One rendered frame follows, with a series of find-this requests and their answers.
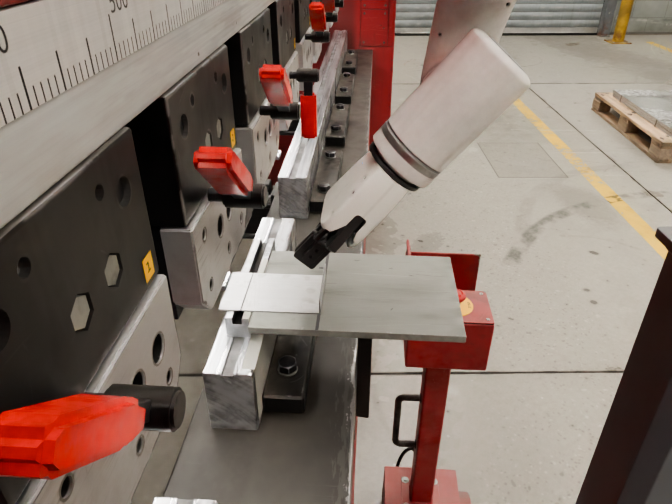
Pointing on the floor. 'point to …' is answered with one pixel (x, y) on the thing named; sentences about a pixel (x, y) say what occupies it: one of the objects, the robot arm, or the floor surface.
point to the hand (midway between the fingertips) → (312, 250)
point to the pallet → (659, 149)
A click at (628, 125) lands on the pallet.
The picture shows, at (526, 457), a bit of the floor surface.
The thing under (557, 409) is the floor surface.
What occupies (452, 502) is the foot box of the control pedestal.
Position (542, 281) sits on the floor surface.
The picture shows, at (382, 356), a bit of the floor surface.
